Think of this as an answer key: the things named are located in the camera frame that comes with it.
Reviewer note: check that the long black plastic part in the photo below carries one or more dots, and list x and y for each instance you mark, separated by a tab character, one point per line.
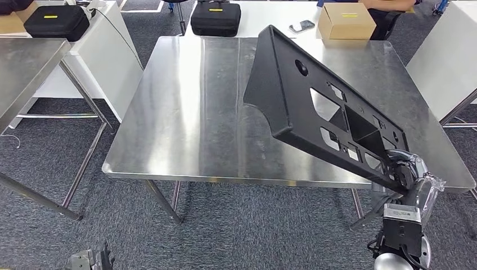
283	93

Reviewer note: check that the white device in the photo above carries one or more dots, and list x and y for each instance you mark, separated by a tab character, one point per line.
87	9

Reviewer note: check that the smartphone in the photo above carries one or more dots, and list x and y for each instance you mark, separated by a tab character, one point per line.
303	25

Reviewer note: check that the black bag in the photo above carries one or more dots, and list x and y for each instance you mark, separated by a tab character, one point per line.
15	5

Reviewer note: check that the white desk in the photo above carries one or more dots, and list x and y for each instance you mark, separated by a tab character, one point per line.
443	63
108	74
268	15

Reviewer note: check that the blue wheeled trolley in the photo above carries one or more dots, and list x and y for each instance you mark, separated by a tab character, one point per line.
441	6

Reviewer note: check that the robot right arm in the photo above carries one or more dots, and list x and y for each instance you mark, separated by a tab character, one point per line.
387	262

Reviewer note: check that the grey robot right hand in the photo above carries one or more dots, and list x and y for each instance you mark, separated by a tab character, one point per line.
400	179

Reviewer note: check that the seated person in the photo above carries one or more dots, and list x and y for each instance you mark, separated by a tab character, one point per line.
380	26

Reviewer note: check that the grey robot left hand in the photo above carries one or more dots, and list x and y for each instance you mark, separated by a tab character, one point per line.
84	261

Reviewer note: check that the stainless steel workbench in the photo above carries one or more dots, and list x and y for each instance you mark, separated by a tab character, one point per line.
186	111

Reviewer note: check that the black zip case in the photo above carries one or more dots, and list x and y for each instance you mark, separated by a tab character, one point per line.
216	22
56	26

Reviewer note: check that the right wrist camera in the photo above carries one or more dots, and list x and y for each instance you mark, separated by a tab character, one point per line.
402	234

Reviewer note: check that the brown cardboard box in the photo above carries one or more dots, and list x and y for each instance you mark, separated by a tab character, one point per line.
346	26
11	24

